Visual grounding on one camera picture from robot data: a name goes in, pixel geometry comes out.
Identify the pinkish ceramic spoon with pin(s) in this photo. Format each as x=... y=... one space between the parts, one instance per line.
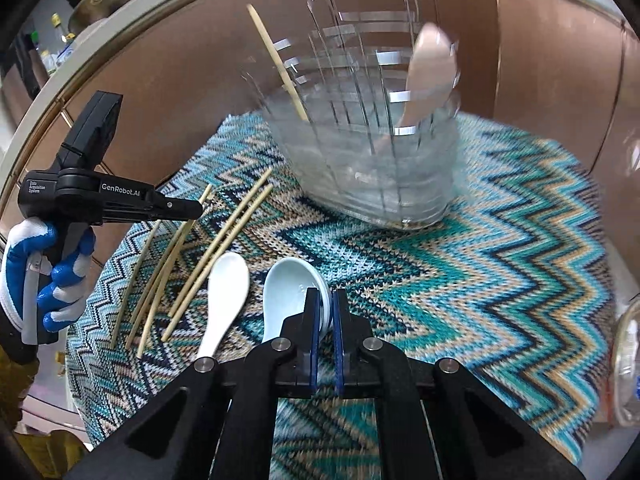
x=430 y=70

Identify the green capped bottle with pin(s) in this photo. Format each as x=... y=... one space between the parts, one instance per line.
x=37 y=57

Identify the white ceramic spoon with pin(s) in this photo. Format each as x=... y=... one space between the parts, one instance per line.
x=222 y=285

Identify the person's left hand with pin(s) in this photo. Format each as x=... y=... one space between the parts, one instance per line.
x=15 y=265

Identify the zigzag knitted mat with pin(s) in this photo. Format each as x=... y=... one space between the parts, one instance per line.
x=450 y=270

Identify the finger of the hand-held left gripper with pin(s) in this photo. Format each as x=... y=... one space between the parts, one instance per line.
x=145 y=216
x=180 y=204

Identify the person's left forearm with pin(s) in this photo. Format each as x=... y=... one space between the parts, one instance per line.
x=15 y=342

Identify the pale blue ceramic spoon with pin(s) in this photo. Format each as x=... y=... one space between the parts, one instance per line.
x=287 y=285

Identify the yellow capped bottle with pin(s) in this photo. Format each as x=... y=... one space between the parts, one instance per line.
x=61 y=40

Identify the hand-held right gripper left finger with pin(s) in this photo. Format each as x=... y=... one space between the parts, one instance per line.
x=312 y=345

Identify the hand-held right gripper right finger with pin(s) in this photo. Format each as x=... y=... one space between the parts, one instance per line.
x=340 y=347

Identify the bamboo chopstick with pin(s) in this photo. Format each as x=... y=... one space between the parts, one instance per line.
x=161 y=292
x=239 y=232
x=269 y=45
x=240 y=213
x=134 y=282
x=153 y=287

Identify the mustard yellow cloth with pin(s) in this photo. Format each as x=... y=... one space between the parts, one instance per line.
x=35 y=455

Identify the clear plastic utensil holder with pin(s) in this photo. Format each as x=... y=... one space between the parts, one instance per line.
x=370 y=180

